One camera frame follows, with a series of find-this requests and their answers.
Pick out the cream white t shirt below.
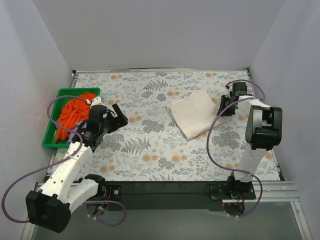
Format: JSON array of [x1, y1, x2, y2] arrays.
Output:
[[166, 91, 218, 141]]

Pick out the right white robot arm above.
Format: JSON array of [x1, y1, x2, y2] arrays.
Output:
[[217, 79, 283, 199]]

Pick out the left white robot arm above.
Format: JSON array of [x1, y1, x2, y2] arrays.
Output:
[[25, 103, 128, 233]]

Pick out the orange t shirt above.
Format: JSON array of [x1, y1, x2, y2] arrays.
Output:
[[54, 92, 97, 144]]

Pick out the purple t shirt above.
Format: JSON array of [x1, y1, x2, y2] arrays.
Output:
[[54, 121, 82, 144]]

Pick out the floral patterned table mat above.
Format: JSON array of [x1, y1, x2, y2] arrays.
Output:
[[49, 70, 280, 182]]

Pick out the green plastic tray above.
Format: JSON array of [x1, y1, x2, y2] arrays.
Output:
[[42, 87, 101, 149]]

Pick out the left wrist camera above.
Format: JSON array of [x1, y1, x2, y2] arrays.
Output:
[[90, 96, 105, 108]]

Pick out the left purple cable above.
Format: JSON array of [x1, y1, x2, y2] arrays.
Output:
[[1, 95, 127, 227]]

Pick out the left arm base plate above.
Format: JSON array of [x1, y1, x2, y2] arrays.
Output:
[[93, 184, 122, 201]]

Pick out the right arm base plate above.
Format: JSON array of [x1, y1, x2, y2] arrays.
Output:
[[204, 183, 256, 200]]

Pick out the aluminium frame rail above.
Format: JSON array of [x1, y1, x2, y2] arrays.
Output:
[[22, 181, 312, 240]]

